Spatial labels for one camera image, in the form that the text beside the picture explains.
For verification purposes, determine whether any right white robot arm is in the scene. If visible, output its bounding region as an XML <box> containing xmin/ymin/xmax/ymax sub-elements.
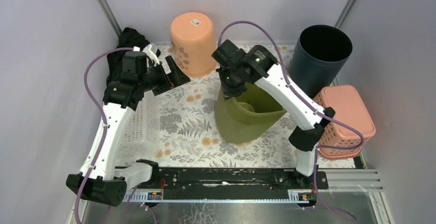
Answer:
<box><xmin>212</xmin><ymin>40</ymin><xmax>335</xmax><ymax>189</ymax></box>

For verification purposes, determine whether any black cloth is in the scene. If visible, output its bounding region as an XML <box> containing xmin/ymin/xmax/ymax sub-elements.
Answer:
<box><xmin>106</xmin><ymin>27</ymin><xmax>150</xmax><ymax>85</ymax></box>

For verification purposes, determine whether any dark blue round bin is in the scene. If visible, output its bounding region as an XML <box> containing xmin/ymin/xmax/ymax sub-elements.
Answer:
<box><xmin>287</xmin><ymin>25</ymin><xmax>353</xmax><ymax>98</ymax></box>

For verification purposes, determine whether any green mesh waste bin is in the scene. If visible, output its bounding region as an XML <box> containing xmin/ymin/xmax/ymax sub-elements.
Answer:
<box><xmin>214</xmin><ymin>83</ymin><xmax>286</xmax><ymax>144</ymax></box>

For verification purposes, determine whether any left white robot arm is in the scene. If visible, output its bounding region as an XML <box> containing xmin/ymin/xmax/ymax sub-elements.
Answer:
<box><xmin>66</xmin><ymin>48</ymin><xmax>190</xmax><ymax>207</ymax></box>

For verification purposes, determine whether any white plastic basket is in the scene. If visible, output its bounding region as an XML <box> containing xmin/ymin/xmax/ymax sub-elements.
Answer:
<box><xmin>115</xmin><ymin>91</ymin><xmax>160</xmax><ymax>167</ymax></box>

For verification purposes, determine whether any orange round bucket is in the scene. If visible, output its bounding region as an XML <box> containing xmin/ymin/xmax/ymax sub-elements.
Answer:
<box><xmin>170</xmin><ymin>12</ymin><xmax>217</xmax><ymax>77</ymax></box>

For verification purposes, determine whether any floral table mat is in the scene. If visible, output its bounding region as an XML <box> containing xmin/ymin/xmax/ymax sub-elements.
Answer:
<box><xmin>116</xmin><ymin>44</ymin><xmax>357</xmax><ymax>169</ymax></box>

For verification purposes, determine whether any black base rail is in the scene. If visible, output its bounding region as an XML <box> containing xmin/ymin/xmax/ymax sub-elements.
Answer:
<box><xmin>138</xmin><ymin>167</ymin><xmax>329</xmax><ymax>202</ymax></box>

